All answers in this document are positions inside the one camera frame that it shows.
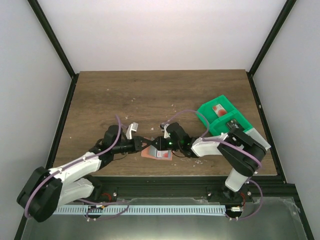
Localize white slotted cable duct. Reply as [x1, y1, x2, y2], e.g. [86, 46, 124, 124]
[54, 205, 226, 216]

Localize red white card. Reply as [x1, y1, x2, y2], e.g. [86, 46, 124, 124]
[212, 104, 228, 118]
[156, 150, 172, 160]

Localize black frame post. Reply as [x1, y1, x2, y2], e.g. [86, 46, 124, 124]
[248, 0, 298, 75]
[26, 0, 77, 78]

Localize black card in tray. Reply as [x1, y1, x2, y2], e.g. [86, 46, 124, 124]
[226, 119, 240, 130]

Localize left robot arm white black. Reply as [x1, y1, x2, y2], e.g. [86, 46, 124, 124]
[16, 125, 152, 223]

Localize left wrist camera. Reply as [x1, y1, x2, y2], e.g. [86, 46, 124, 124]
[125, 122, 139, 140]

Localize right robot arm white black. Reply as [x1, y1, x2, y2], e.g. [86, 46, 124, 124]
[149, 122, 267, 193]

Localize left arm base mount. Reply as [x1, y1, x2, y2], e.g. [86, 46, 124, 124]
[83, 185, 118, 203]

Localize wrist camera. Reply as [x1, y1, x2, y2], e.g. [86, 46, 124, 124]
[160, 122, 170, 139]
[125, 122, 139, 140]

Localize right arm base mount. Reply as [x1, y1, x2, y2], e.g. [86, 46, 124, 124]
[206, 185, 253, 204]

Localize right black frame post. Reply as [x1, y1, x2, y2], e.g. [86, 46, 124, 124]
[248, 0, 298, 75]

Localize left black frame post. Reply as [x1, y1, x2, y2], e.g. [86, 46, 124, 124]
[26, 0, 77, 78]

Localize green plastic organizer tray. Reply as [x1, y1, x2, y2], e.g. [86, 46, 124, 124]
[196, 95, 253, 136]

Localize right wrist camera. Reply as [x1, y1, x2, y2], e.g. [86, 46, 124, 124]
[160, 122, 170, 139]

